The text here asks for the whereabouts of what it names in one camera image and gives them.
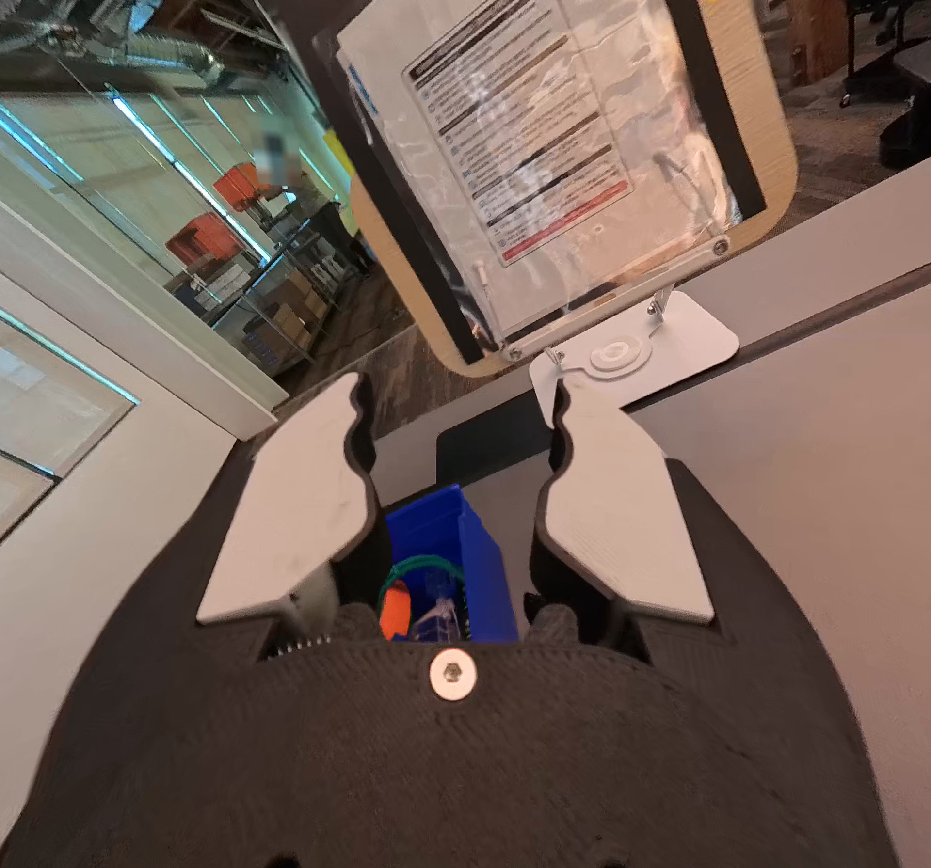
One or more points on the silver ventilation duct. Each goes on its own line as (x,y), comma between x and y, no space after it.
(145,54)

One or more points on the clear plastic bag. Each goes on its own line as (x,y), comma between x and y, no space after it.
(440,624)

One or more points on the clear acrylic sign stand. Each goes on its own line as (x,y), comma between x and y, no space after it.
(654,177)

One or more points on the wooden rounded board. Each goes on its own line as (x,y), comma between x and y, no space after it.
(771,119)

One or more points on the printed instruction label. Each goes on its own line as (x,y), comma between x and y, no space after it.
(509,119)

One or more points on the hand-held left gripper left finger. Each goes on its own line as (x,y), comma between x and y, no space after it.
(298,504)

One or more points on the black pad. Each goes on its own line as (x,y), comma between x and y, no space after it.
(494,439)

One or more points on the metal shelf rack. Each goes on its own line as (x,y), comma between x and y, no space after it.
(291,301)

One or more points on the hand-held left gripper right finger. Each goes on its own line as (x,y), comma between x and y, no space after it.
(625,519)

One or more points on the orange machine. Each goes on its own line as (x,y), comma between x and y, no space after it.
(196,239)
(244,184)

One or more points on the orange plastic piece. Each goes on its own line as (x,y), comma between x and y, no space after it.
(396,610)

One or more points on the blue plastic bin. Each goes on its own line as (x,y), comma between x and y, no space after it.
(484,563)

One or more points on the wooden support post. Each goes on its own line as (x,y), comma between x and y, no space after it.
(818,3)

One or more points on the black office chair grey armrest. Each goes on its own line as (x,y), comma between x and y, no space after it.
(909,126)

